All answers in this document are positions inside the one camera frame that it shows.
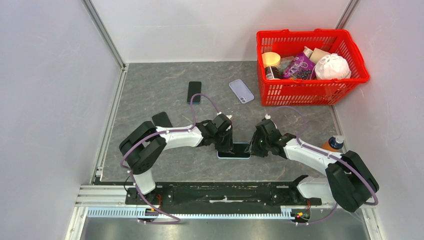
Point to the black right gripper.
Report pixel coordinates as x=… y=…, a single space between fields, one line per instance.
x=252 y=148

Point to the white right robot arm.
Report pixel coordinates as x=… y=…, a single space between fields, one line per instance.
x=346 y=179

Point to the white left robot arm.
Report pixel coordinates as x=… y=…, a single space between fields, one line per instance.
x=142 y=148

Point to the beige cardboard tube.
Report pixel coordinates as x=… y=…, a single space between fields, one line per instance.
x=317 y=54

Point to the yellow lid jar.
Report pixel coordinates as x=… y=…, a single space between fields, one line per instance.
x=271 y=61

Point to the red plastic basket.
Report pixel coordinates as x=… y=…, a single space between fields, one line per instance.
x=299 y=92

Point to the black phone silver edge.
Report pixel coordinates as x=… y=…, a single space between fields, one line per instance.
x=161 y=119

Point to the light blue phone case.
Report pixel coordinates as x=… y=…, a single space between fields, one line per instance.
x=233 y=157

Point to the purple snack bag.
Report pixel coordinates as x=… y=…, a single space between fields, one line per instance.
x=300 y=68

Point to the black phone teal edge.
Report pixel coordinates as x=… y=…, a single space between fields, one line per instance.
x=194 y=87

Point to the orange pump bottle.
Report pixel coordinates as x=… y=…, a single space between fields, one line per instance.
x=334 y=143

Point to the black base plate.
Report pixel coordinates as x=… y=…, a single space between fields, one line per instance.
x=228 y=197

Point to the white plastic bag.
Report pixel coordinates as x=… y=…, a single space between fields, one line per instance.
x=332 y=66

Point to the lilac phone case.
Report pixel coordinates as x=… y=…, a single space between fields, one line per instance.
x=241 y=91

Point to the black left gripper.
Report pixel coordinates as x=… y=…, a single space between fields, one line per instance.
x=228 y=146

